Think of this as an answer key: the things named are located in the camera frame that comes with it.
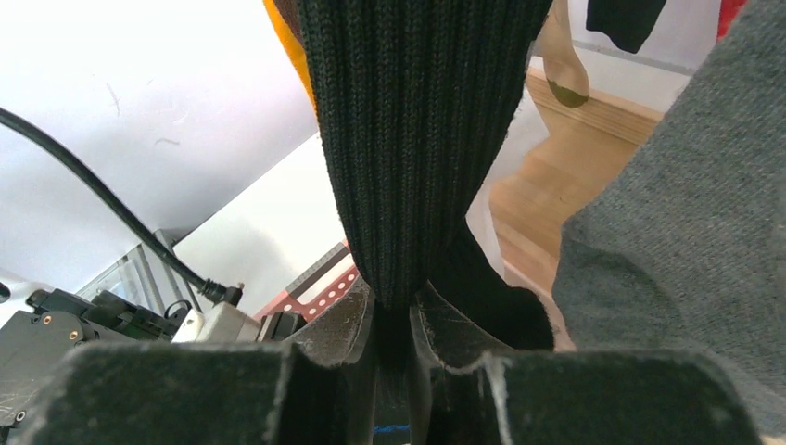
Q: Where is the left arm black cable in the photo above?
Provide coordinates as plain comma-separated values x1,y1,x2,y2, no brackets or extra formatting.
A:
0,107,245,307

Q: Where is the black ribbed sock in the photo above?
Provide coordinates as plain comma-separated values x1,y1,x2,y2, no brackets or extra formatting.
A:
299,1,554,350

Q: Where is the mustard yellow sock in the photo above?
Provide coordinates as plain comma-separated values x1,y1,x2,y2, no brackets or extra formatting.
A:
262,0,316,109

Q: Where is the pink perforated plastic basket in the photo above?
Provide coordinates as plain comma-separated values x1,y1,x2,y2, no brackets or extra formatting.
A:
254,240,360,322

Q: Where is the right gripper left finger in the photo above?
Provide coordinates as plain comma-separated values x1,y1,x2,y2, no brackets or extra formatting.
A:
12,286,375,444

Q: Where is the red sock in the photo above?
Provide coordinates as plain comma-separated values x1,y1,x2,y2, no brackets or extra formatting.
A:
716,0,747,40

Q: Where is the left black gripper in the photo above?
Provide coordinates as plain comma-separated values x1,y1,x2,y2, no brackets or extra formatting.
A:
1,289,191,430

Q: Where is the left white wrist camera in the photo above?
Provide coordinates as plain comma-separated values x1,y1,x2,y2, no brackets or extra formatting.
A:
171,302,261,343

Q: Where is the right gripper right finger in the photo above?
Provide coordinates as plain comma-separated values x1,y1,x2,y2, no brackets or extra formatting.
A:
409,288,761,444

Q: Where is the grey sock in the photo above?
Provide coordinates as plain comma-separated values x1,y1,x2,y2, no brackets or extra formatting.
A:
552,1,785,439

